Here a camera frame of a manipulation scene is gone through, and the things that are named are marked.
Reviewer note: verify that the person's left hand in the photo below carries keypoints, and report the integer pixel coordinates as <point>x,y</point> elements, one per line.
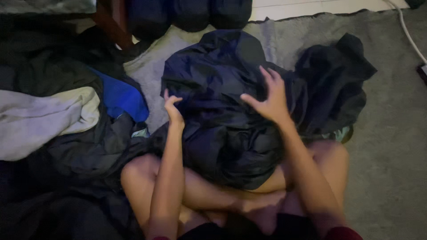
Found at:
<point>174,115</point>

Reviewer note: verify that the person's right hand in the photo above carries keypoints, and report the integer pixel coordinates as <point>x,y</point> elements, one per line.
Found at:
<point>273,105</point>

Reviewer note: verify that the person's left fingers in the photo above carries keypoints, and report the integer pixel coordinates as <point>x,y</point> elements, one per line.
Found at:
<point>172,100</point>

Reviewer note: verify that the dark navy shiny jacket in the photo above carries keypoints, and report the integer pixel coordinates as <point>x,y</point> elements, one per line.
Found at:
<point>216,100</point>

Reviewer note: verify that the pale green cloth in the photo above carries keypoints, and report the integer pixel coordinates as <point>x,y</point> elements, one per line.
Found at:
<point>140,133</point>
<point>340,134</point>

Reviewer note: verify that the bright blue garment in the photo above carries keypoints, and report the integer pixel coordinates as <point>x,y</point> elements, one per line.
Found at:
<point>123,96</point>

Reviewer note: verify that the dark navy padded bedding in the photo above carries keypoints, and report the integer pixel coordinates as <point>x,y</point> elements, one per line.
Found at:
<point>186,13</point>

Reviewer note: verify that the brown wooden furniture leg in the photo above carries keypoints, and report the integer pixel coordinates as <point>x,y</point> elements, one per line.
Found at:
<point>111,23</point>

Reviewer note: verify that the person's left leg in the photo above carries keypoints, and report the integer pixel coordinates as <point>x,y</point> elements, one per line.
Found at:
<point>206,196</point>

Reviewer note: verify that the person's leg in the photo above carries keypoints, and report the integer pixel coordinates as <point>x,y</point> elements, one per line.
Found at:
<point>206,196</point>
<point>328,163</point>

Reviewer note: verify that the heap of dark clothes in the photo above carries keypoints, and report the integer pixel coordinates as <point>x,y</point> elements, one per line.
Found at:
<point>66,173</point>

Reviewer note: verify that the pale grey cream garment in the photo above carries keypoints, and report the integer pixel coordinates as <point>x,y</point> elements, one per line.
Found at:
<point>40,123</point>

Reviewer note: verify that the black shorts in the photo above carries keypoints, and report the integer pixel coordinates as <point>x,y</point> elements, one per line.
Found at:
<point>253,230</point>

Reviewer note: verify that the grey patterned bedding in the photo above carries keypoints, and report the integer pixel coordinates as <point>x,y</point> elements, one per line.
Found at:
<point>43,5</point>

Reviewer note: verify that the black crumpled garment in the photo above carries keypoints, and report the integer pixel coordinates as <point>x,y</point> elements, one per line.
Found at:
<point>333,83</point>

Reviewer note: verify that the person's right leg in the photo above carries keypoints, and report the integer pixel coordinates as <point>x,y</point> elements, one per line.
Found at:
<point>328,163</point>

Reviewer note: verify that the grey fluffy rug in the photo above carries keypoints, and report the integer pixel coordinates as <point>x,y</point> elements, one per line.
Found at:
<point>387,140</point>

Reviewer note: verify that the black power plug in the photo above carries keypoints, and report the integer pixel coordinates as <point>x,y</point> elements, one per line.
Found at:
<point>423,72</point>

